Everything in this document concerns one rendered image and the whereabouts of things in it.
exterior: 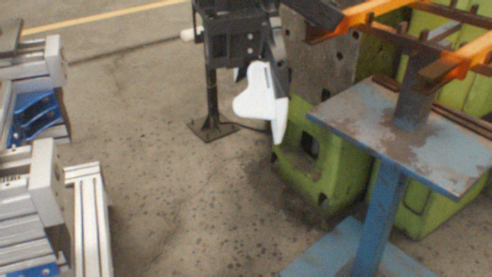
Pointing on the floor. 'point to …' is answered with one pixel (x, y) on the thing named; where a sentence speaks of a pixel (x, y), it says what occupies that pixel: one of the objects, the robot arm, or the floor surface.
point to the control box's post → (211, 93)
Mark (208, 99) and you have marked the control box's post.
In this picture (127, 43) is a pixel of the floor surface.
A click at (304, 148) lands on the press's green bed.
